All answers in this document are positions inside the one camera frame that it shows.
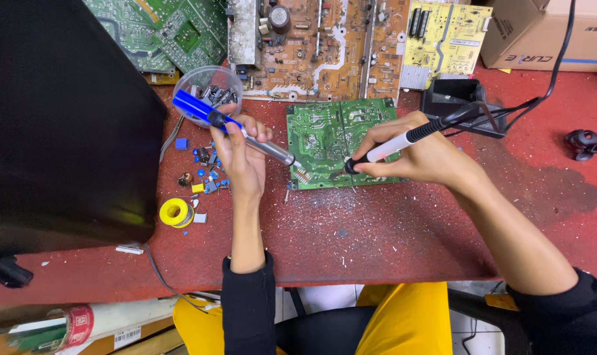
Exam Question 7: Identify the person's left hand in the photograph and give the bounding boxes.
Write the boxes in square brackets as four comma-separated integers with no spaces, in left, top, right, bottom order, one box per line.
[210,103,275,199]

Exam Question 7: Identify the person's right hand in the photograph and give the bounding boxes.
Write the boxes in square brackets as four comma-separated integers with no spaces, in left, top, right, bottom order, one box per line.
[352,111,487,196]

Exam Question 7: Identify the white and black soldering iron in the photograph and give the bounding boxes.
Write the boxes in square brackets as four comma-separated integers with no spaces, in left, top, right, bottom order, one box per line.
[329,116,469,179]

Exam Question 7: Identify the blue and silver desoldering pump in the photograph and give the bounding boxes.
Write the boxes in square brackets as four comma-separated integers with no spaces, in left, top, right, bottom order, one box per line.
[172,89,302,168]

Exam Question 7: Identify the pile of small electronic components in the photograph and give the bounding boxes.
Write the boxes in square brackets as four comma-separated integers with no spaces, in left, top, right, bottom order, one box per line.
[192,140,233,196]

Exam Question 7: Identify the black soldering iron stand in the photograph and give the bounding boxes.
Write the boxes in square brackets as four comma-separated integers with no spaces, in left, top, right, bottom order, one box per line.
[420,78,508,139]

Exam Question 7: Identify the heap of black capacitors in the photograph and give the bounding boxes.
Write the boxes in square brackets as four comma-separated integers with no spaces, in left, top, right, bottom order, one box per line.
[192,84,239,107]

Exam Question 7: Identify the small green circuit board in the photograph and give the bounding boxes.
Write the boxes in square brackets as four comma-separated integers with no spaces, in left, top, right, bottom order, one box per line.
[286,97,404,191]

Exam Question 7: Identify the clear plastic cup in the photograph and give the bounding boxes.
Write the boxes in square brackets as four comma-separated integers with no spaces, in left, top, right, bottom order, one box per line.
[172,65,244,130]

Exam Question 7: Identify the yellow circuit board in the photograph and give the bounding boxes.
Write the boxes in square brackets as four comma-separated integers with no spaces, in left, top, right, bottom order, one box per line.
[400,0,493,91]

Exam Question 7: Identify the large brown circuit board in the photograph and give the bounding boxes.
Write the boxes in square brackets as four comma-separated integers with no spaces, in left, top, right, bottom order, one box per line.
[227,0,411,103]

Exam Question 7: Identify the bright green circuit board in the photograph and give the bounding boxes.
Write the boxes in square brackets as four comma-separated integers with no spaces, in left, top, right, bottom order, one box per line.
[143,0,229,74]

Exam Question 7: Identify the black plastic clip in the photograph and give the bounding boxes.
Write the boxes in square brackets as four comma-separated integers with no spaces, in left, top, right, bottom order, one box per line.
[564,129,597,162]

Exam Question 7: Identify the person's yellow trousers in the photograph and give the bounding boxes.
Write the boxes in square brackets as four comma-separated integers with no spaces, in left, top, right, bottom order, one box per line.
[172,281,453,355]

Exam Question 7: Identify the brown cardboard box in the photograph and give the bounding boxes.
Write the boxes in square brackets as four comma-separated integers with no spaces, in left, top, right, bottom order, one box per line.
[479,0,597,74]

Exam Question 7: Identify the pale green circuit board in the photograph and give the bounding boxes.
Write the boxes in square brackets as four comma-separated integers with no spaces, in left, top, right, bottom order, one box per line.
[83,0,177,75]

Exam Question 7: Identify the large black screen panel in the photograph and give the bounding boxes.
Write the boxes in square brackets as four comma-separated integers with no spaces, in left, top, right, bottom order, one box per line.
[0,0,169,289]

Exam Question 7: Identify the black chair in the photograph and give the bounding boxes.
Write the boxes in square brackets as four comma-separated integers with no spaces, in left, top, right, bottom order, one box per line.
[276,285,532,355]

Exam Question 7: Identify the red printed tape roll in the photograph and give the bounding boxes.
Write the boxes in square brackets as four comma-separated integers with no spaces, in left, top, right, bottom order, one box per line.
[46,304,96,352]

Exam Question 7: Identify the carton with boards and paper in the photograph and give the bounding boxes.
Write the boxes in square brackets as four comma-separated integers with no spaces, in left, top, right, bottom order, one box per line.
[0,294,221,355]

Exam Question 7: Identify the yellow solder wire spool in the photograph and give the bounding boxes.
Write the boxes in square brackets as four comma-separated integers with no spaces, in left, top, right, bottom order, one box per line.
[159,198,196,229]

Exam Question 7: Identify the thin grey cable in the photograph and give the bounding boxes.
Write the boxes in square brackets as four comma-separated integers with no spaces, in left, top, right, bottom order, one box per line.
[143,114,221,314]

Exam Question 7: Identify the black soldering iron cable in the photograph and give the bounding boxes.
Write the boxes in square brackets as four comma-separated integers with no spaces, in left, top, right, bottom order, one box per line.
[444,0,577,138]

